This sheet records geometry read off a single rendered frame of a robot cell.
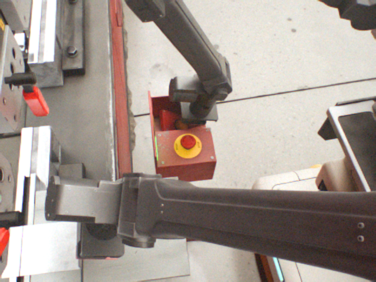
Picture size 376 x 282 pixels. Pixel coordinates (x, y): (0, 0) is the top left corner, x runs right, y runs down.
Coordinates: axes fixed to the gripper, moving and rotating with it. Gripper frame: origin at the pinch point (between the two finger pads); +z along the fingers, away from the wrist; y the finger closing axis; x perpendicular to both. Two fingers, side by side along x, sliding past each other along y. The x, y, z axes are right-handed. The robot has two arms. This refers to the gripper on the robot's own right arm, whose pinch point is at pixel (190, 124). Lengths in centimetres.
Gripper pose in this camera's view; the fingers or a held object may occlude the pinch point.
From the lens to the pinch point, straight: 112.7
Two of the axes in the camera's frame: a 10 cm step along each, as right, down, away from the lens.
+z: -2.5, 4.4, 8.6
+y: -9.6, -0.3, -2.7
